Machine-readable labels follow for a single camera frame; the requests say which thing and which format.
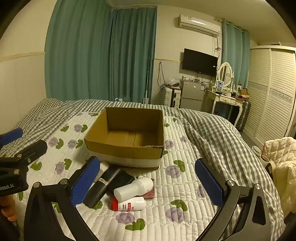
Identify white dressing table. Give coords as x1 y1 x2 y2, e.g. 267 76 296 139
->
206 89 246 127

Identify white tube with red label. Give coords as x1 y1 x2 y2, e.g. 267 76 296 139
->
110 196 147 211

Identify dark suitcase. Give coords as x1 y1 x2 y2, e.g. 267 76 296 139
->
235 100 251 132

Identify wide teal curtain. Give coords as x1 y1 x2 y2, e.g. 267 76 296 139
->
45 0 158 105

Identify cardboard box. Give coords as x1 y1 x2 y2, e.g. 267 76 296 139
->
84 107 165 170

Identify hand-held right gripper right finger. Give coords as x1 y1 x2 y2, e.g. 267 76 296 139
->
195 158 281 241

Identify white louvred wardrobe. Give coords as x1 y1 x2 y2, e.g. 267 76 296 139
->
241 45 296 144

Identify white floral quilt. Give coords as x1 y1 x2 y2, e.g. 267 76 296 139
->
0 111 223 241

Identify hanging wall cables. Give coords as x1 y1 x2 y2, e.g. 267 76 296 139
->
157 61 173 90

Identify oval white vanity mirror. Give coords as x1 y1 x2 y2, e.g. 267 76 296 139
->
218 62 233 87

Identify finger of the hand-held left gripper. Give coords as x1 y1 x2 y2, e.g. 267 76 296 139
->
0 127 24 149
9 139 48 168

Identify narrow teal curtain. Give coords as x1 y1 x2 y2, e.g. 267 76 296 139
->
221 22 251 89

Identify red packet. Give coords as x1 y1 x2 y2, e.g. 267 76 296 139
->
138 178 156 199

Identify black cylindrical bottle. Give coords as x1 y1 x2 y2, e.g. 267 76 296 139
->
83 167 123 208

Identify black case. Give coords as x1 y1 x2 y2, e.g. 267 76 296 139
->
107 170 136 193

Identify cream padded jacket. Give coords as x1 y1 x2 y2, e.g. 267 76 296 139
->
263 137 296 216

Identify silver small fridge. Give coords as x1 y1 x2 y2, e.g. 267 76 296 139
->
180 79 205 109

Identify small white tube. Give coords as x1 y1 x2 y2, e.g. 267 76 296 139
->
94 161 110 184

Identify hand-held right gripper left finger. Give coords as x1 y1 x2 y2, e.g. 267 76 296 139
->
24 156 100 241

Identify white air conditioner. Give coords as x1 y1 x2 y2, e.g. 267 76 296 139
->
178 14 221 38

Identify person's left hand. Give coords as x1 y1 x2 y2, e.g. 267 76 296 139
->
0 195 18 222

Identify white mop pole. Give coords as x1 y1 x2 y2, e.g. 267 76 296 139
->
143 57 153 104

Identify white plastic bottle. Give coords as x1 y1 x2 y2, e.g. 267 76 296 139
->
114 176 154 202

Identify grey checked blanket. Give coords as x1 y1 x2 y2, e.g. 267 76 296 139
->
0 98 285 241

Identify black wall television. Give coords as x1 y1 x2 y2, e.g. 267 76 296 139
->
182 48 219 77

